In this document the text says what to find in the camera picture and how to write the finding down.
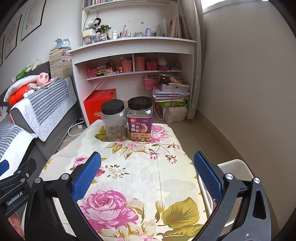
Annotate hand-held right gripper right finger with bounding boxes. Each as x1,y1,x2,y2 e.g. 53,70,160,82
192,151,271,241

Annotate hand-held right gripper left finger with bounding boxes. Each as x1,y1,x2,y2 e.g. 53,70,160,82
23,151,104,241

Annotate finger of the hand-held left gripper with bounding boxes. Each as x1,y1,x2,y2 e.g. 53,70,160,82
14,159,37,183
0,159,10,179

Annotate white plastic trash bin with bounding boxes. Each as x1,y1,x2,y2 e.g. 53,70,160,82
198,159,253,229

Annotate person's left hand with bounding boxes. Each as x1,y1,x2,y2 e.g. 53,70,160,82
9,212,25,239

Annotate striped grey seat blanket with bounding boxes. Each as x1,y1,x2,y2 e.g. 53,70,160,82
0,119,37,167

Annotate floral tablecloth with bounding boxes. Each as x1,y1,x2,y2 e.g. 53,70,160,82
38,119,208,241

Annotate grey sofa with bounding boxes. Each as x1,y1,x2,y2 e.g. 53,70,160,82
0,61,81,167

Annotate clear nut jar black lid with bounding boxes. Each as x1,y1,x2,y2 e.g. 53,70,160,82
101,100,128,142

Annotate red gift box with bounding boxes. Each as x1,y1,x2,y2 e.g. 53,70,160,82
83,88,117,126

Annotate white fluffy bag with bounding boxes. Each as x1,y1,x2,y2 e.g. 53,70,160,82
165,107,188,124

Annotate orange cushion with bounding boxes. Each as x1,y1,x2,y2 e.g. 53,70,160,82
9,85,30,107

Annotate purple label jar black lid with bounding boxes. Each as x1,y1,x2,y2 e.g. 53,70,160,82
127,96,154,142

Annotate green tissue pack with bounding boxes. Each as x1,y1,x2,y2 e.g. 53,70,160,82
159,100,188,108

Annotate white pillow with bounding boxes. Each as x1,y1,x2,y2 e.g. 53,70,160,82
3,76,41,102

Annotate newspaper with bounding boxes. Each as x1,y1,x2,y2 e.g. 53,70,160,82
30,77,59,90

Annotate pink plush pig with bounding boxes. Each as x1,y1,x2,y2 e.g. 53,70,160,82
37,72,51,85

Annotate stack of papers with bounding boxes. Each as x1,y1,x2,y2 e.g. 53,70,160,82
152,74,190,102

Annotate white plush toy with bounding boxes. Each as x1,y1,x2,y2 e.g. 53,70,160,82
25,58,43,72

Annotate pink slatted basket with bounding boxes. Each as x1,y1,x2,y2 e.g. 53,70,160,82
142,76,160,90

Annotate stack of books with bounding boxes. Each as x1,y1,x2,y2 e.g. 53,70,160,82
48,47,74,79

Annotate pink pen cup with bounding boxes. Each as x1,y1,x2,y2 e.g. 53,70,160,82
121,58,133,73

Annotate clear storage box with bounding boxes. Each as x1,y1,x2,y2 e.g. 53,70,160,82
83,29,108,45

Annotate white bookshelf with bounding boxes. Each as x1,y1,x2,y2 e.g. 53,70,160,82
70,0,197,127

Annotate small green potted plant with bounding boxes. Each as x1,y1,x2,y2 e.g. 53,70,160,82
98,24,112,35

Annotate upright books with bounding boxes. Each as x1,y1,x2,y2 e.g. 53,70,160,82
159,14,185,39

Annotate window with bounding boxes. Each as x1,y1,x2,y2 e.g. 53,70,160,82
202,0,269,12

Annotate row of shelf books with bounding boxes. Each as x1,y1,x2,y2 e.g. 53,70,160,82
83,0,130,7

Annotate white cable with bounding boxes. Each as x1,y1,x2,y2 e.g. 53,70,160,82
68,122,85,137

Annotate framed wall picture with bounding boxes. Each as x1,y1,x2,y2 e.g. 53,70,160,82
0,35,5,66
5,14,22,59
21,0,47,41

